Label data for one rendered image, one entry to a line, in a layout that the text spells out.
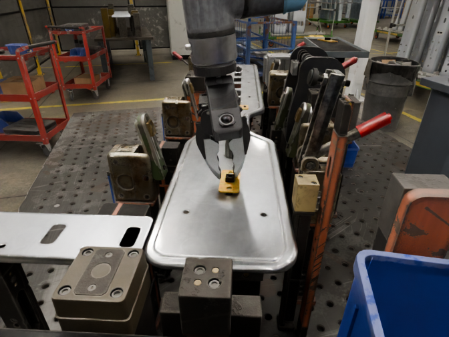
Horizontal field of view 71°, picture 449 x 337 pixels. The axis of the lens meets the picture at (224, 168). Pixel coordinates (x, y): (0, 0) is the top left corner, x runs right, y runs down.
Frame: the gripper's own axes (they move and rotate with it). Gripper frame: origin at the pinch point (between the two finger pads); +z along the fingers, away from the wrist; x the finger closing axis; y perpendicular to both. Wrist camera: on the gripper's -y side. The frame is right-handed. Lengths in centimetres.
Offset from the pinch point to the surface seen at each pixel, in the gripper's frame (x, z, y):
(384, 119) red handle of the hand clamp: -26.6, -9.3, -3.8
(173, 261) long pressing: 8.8, 1.4, -19.3
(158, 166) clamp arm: 13.8, -0.7, 4.8
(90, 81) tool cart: 174, 64, 390
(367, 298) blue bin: -7.8, -13.5, -38.8
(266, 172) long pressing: -8.1, 3.1, 3.8
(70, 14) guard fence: 305, -12, 730
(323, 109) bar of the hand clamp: -16.5, -12.1, -3.6
